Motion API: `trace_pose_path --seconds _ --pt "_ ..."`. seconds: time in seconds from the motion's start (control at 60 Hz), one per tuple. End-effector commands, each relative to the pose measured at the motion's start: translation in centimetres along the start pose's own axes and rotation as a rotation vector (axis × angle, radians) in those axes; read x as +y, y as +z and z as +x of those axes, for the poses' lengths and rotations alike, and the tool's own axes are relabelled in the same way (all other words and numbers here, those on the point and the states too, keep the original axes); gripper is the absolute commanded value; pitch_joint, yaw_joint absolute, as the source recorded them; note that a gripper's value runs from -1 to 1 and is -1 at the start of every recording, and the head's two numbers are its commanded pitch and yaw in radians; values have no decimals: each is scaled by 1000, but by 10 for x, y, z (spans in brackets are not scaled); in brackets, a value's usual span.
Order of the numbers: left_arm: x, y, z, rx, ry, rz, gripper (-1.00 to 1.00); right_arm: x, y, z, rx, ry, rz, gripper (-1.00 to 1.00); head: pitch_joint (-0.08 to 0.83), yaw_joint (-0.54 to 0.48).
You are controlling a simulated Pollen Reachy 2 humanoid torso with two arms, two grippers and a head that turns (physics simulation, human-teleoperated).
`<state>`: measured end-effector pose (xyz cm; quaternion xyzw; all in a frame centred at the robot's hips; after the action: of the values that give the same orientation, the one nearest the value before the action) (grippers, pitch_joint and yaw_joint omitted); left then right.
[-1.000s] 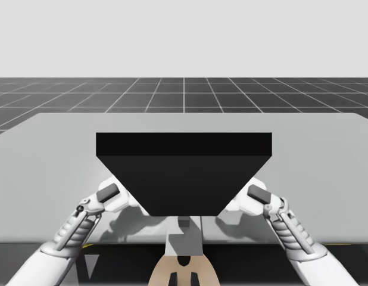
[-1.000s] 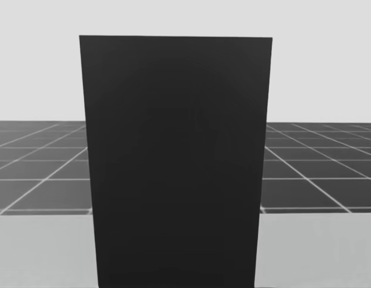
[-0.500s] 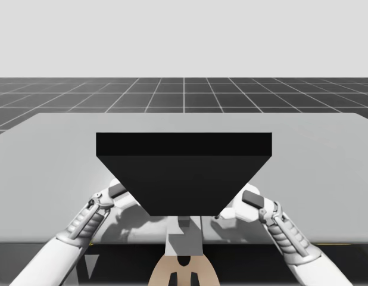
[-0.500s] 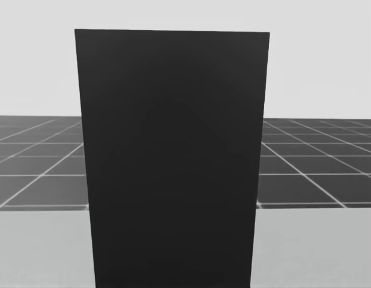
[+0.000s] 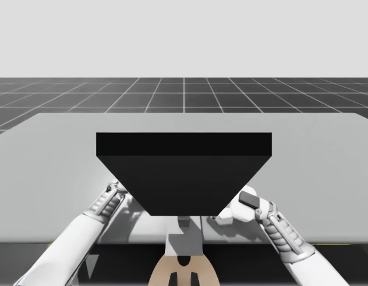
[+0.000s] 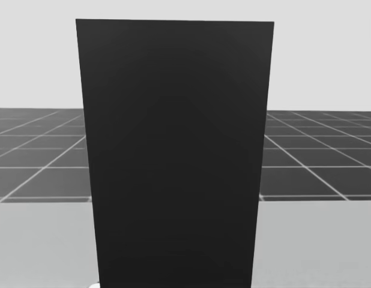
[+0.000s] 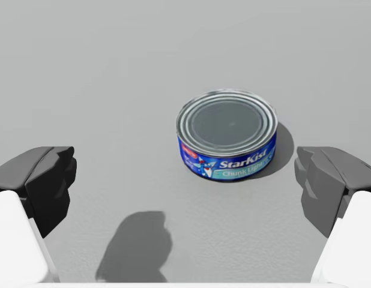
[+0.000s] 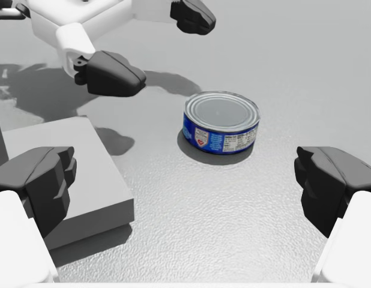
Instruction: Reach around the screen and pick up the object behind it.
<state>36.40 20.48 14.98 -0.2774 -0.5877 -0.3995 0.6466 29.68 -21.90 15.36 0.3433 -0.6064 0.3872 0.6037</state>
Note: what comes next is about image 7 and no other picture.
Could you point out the blue can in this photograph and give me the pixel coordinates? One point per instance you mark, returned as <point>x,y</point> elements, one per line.
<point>227,126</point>

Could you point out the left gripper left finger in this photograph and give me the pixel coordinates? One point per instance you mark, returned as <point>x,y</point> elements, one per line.
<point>38,183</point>

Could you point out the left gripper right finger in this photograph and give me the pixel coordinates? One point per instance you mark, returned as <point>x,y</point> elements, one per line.
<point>329,183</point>

